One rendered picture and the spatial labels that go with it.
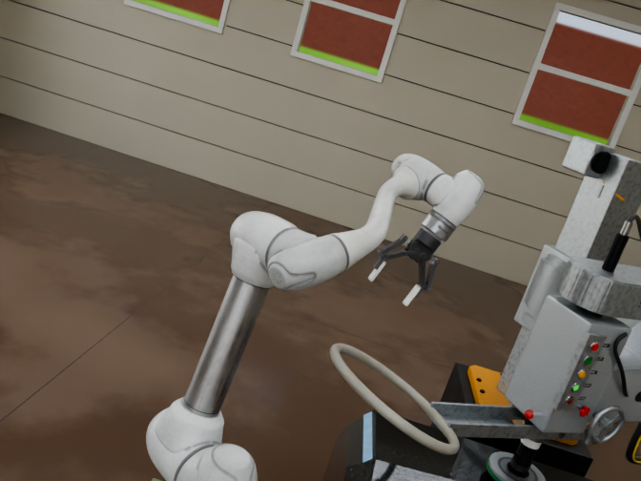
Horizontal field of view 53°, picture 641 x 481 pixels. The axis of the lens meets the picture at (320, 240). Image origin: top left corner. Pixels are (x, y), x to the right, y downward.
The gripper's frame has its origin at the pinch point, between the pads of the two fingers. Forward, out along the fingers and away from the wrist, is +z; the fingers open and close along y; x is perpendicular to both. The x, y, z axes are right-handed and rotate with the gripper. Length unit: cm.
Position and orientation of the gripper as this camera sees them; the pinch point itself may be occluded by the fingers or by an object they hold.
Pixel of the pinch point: (389, 289)
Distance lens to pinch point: 192.1
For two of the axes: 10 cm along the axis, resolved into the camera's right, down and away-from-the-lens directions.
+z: -6.0, 8.0, 0.9
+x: -1.8, -2.4, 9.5
